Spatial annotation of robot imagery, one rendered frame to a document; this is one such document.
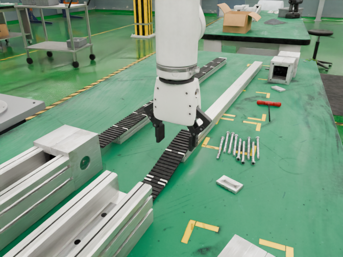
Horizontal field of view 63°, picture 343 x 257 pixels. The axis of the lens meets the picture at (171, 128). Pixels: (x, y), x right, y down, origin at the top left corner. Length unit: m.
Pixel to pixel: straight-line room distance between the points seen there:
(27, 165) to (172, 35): 0.38
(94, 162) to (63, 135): 0.09
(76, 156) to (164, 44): 0.28
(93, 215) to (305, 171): 0.48
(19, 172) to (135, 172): 0.24
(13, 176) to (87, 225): 0.20
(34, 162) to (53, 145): 0.05
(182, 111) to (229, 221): 0.23
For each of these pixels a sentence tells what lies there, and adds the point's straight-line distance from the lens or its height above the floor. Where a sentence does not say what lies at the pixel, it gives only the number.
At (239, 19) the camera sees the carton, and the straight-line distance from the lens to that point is 2.58.
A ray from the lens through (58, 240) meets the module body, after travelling 0.46.
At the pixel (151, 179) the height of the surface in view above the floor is 0.79.
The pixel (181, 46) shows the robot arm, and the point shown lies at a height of 1.07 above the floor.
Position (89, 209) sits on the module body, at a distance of 0.49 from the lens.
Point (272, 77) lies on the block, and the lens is 1.34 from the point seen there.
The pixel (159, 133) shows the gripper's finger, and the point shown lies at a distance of 0.66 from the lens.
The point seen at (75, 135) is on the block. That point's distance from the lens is 0.65.
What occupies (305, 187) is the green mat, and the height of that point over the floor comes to 0.78.
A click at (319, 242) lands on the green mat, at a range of 0.57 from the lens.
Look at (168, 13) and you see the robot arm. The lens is 0.54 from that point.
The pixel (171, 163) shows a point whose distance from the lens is 0.65.
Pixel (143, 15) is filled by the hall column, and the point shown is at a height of 0.50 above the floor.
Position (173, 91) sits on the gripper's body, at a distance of 0.58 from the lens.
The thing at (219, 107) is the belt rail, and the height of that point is 0.81.
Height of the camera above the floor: 1.17
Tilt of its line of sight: 28 degrees down
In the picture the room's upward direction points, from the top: straight up
